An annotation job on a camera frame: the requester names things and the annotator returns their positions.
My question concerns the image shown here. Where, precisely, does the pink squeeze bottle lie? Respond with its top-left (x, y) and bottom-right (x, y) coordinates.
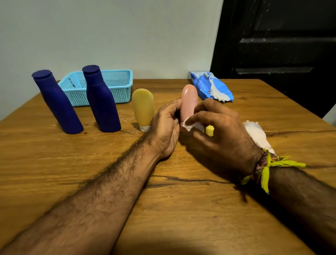
top-left (180, 84), bottom-right (199, 132)

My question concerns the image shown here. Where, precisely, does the person's right hand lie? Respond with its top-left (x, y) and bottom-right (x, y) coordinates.
top-left (180, 98), bottom-right (263, 178)

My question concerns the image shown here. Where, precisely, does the yellow thread wristband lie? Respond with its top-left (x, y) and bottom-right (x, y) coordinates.
top-left (241, 148), bottom-right (307, 195)

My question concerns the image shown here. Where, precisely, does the blue wet wipes packet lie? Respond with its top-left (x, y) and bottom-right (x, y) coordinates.
top-left (190, 71), bottom-right (234, 102)

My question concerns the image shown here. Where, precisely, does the dark blue bottle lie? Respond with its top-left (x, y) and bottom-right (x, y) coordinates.
top-left (82, 65), bottom-right (122, 133)
top-left (32, 70), bottom-right (84, 135)

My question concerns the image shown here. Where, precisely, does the person's right forearm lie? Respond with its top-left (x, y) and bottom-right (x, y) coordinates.
top-left (258, 166), bottom-right (336, 255)

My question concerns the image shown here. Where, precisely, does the person's left hand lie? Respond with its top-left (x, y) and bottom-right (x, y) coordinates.
top-left (149, 99), bottom-right (183, 160)

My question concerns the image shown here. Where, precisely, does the person's left forearm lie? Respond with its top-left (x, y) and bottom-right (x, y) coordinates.
top-left (0, 133), bottom-right (161, 255)

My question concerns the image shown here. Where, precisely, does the light blue plastic basket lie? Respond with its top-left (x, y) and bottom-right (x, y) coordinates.
top-left (58, 69), bottom-right (133, 107)

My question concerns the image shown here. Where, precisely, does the yellow squeeze bottle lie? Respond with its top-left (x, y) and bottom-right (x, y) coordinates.
top-left (132, 88), bottom-right (155, 132)

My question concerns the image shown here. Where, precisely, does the black door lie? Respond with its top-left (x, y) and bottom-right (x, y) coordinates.
top-left (210, 0), bottom-right (336, 119)

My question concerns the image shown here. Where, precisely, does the white wet wipe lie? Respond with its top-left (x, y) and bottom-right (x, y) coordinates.
top-left (182, 117), bottom-right (276, 155)

